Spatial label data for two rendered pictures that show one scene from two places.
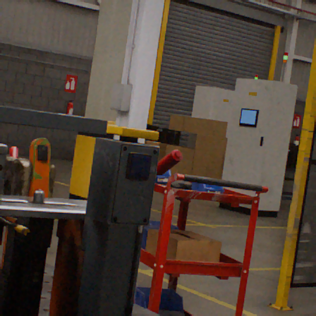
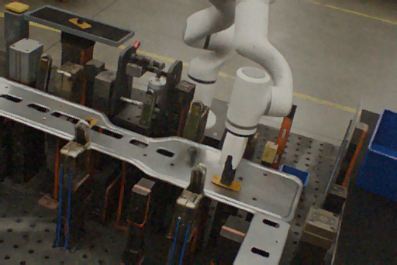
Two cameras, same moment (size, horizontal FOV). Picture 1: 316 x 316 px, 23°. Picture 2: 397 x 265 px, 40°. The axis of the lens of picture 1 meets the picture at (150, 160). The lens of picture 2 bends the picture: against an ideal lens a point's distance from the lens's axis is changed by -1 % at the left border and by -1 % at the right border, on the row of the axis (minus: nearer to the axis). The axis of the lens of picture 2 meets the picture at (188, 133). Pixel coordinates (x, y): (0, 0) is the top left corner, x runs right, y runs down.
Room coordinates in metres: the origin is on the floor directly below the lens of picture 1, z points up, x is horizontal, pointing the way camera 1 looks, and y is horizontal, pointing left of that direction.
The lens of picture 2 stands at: (1.77, 1.88, 1.89)
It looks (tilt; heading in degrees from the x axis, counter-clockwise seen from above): 31 degrees down; 228
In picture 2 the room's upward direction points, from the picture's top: 11 degrees clockwise
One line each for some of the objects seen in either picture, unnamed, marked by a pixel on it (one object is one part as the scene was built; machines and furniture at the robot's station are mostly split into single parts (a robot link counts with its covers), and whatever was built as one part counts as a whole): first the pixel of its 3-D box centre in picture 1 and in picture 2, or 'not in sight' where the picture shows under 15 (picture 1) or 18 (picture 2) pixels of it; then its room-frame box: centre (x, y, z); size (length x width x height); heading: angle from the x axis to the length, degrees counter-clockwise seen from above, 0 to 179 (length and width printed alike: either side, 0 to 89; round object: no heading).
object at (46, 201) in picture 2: not in sight; (61, 157); (1.12, 0.56, 0.84); 0.17 x 0.06 x 0.29; 34
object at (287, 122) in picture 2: not in sight; (271, 173); (0.62, 1.01, 0.95); 0.03 x 0.01 x 0.50; 124
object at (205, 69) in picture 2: not in sight; (216, 49); (0.45, 0.47, 1.10); 0.19 x 0.12 x 0.24; 147
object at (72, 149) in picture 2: not in sight; (72, 194); (1.18, 0.77, 0.87); 0.12 x 0.09 x 0.35; 34
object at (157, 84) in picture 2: not in sight; (141, 121); (0.84, 0.60, 0.94); 0.18 x 0.13 x 0.49; 124
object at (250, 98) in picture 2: not in sight; (250, 96); (0.85, 1.04, 1.28); 0.09 x 0.08 x 0.13; 146
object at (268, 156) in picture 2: not in sight; (257, 193); (0.66, 1.01, 0.88); 0.04 x 0.04 x 0.36; 34
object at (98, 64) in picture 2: not in sight; (91, 113); (0.94, 0.43, 0.90); 0.05 x 0.05 x 0.40; 34
